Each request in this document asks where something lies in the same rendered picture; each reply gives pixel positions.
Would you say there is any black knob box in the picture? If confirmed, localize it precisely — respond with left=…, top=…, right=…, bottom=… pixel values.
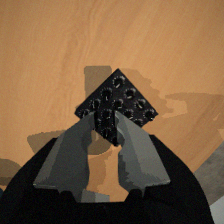
left=74, top=68, right=158, bottom=147

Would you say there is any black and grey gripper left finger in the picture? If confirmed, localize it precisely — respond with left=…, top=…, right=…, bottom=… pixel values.
left=0, top=111, right=98, bottom=224

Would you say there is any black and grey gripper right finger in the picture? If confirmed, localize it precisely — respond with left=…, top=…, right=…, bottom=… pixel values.
left=113, top=110, right=215, bottom=224

